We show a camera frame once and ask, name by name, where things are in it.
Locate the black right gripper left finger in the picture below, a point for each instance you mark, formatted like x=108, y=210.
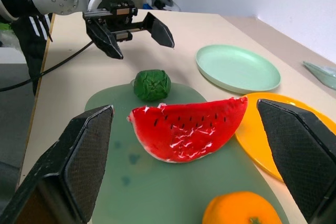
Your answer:
x=65, y=171

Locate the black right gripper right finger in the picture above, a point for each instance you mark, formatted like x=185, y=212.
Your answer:
x=302, y=150

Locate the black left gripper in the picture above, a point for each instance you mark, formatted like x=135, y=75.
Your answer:
x=118, y=6

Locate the yellow plate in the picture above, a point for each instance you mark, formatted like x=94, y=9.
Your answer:
x=252, y=140

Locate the green leafy vegetable ball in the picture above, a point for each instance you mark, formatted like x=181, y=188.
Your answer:
x=152, y=85

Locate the orange fruit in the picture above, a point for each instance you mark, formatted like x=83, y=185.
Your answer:
x=236, y=211

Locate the light green plate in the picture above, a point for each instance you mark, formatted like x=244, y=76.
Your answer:
x=236, y=68

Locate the grey headset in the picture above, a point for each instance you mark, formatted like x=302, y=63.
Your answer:
x=164, y=1

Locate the light teal object at edge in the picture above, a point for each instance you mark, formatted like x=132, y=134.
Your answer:
x=324, y=74

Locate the dark green mat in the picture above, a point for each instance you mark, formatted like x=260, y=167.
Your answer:
x=147, y=182

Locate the black white-striped trousers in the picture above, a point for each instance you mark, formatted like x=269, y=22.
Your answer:
x=29, y=45

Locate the red watermelon slice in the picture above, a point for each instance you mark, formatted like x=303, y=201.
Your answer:
x=191, y=132

